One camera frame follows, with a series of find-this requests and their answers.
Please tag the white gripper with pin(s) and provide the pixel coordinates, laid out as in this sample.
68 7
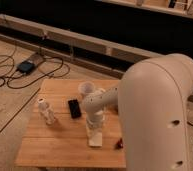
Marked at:
94 121

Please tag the white sponge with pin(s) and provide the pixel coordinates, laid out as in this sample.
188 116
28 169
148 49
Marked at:
95 140

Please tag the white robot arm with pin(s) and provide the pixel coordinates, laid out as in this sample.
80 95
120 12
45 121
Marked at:
151 97

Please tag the black phone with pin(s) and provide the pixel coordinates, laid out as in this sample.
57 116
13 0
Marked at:
74 108

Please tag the wooden table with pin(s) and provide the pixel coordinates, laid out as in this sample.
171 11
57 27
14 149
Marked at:
64 144

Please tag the translucent plastic cup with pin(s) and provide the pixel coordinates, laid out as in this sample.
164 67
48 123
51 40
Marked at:
85 88

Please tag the clear plastic bottle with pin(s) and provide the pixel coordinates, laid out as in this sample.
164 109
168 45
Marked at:
46 111

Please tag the blue power adapter box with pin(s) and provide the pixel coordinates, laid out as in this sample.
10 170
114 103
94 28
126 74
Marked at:
25 67

